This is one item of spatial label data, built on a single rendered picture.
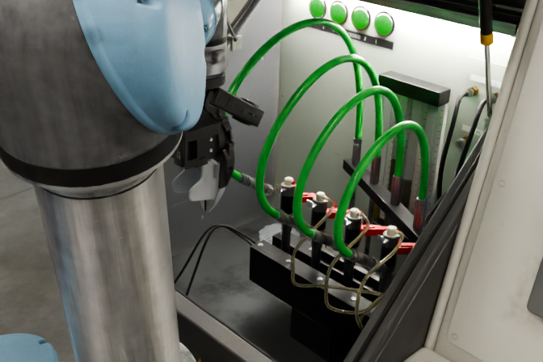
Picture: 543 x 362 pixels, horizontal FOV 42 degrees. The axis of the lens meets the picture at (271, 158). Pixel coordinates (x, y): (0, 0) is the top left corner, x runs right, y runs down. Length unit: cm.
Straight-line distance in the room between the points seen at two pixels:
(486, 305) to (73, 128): 84
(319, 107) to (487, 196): 62
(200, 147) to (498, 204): 45
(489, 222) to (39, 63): 83
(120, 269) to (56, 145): 12
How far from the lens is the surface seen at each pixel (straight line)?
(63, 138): 40
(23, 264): 323
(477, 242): 111
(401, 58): 144
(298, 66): 163
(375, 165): 138
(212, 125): 92
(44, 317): 290
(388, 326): 108
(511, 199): 108
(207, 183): 97
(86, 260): 48
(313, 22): 124
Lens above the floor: 172
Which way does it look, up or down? 25 degrees down
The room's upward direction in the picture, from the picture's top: 2 degrees clockwise
